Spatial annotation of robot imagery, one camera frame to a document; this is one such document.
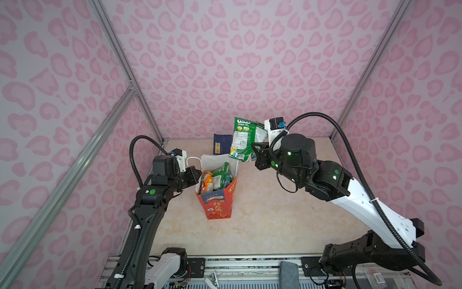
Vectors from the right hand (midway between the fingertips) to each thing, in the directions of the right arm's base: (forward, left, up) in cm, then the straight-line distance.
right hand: (251, 144), depth 57 cm
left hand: (+2, +19, -17) cm, 25 cm away
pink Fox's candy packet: (-1, +17, -22) cm, 28 cm away
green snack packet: (+3, +12, -25) cm, 28 cm away
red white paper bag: (-7, +13, -31) cm, 34 cm away
